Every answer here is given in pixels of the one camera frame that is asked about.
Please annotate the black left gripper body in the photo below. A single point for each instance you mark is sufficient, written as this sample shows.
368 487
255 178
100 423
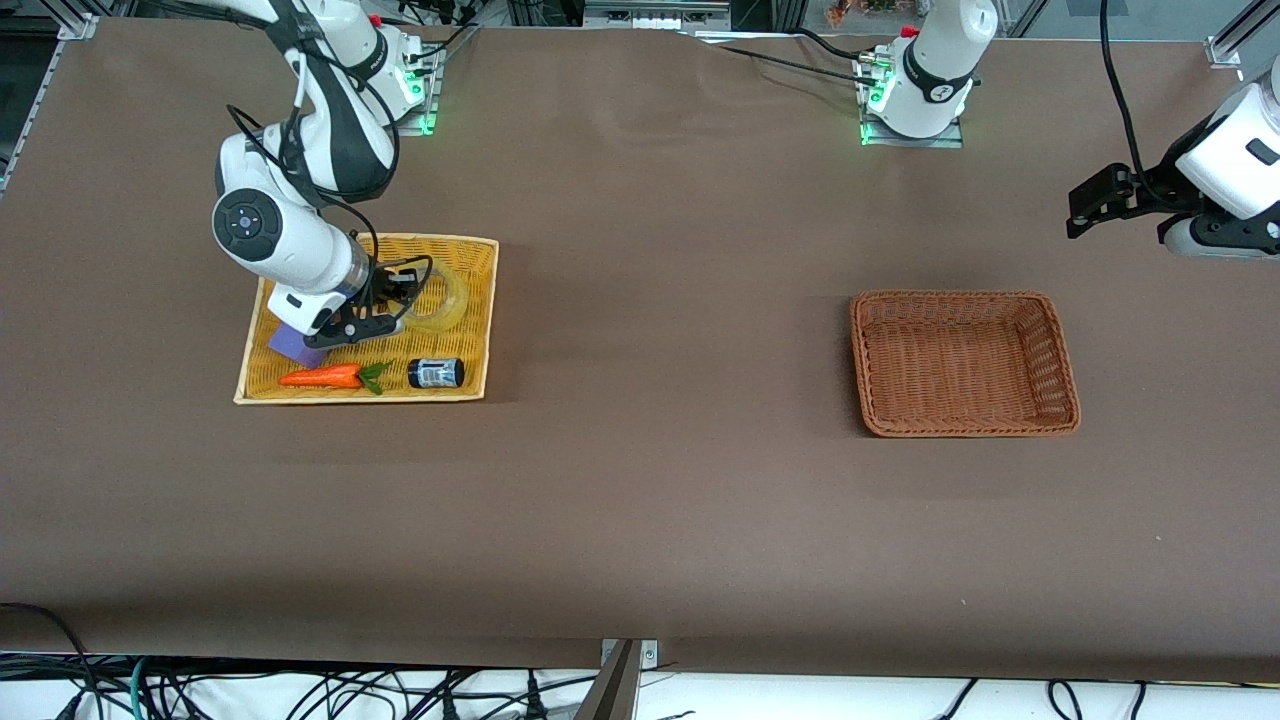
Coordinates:
1150 194

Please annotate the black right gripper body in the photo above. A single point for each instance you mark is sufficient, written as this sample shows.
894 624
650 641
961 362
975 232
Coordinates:
385 287

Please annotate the yellowish clear tape roll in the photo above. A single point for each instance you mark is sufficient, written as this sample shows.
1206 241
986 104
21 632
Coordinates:
445 312

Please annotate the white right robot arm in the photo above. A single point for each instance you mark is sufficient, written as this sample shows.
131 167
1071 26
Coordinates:
300 150

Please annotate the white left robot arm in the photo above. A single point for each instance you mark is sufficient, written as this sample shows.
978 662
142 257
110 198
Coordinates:
1235 150

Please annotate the yellow wicker tray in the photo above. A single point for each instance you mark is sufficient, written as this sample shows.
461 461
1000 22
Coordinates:
450 350

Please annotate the small black jar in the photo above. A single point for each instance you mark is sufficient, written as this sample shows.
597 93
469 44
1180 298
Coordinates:
436 373

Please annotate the purple foam block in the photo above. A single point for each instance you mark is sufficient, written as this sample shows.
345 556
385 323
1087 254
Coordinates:
295 347

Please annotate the orange toy carrot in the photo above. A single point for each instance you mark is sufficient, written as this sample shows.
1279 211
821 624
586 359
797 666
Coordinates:
325 377

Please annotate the brown wicker basket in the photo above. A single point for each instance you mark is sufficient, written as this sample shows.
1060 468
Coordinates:
960 370

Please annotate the grey equipment box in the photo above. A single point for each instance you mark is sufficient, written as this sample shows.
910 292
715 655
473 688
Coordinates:
655 12

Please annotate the dark table support beam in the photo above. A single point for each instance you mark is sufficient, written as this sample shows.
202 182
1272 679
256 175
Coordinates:
610 685

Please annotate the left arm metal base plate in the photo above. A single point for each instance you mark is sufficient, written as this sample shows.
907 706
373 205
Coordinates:
915 140

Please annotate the aluminium frame profile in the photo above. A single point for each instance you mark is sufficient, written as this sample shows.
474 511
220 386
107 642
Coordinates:
80 20
1240 30

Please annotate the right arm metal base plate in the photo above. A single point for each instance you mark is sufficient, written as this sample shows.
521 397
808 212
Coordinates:
428 90

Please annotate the metal table edge bracket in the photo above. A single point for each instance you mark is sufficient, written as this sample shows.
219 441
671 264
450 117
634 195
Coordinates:
648 653

